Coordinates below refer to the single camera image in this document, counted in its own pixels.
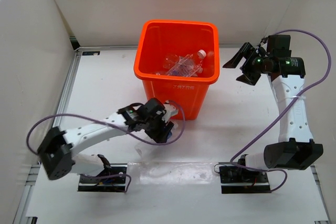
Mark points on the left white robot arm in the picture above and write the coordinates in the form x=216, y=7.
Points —
x=61, y=151

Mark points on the dark blue label bottle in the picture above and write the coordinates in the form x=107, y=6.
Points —
x=145, y=151

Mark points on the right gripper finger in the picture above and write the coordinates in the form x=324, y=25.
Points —
x=249, y=78
x=244, y=52

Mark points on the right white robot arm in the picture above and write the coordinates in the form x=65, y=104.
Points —
x=295, y=148

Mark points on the orange plastic bin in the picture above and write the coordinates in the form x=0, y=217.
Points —
x=160, y=38

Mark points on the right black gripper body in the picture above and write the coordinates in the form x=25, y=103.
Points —
x=259, y=62

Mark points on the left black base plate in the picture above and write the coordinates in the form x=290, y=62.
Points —
x=115, y=180

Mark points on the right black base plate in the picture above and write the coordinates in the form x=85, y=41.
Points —
x=235, y=180

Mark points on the clear apple juice bottle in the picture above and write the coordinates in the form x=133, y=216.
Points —
x=189, y=66

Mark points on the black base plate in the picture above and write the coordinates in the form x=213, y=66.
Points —
x=115, y=180
x=235, y=180

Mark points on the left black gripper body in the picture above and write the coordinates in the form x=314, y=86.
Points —
x=153, y=123

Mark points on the green white label bottle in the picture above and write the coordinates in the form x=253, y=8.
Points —
x=170, y=60

